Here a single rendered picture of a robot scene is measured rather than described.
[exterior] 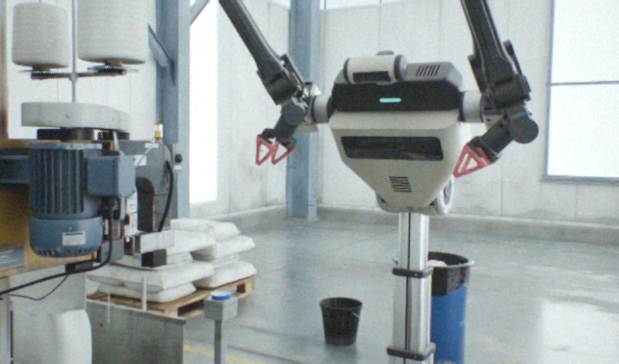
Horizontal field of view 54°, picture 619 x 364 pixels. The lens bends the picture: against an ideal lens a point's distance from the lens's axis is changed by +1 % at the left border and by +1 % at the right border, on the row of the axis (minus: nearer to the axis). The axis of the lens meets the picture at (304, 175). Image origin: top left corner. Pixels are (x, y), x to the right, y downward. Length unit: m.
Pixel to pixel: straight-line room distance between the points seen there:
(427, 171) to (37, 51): 1.09
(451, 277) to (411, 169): 1.87
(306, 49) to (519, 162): 3.90
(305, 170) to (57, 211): 9.01
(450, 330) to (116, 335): 2.02
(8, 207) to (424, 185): 1.09
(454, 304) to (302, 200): 6.93
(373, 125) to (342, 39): 8.71
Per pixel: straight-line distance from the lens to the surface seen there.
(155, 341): 2.23
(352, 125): 1.74
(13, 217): 1.54
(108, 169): 1.36
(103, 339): 2.41
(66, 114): 1.36
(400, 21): 10.04
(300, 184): 10.34
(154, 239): 1.85
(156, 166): 1.83
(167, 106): 7.76
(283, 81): 1.64
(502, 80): 1.41
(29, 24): 1.71
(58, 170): 1.39
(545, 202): 9.35
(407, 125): 1.68
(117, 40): 1.49
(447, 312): 3.64
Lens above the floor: 1.34
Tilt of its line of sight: 3 degrees down
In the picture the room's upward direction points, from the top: 1 degrees clockwise
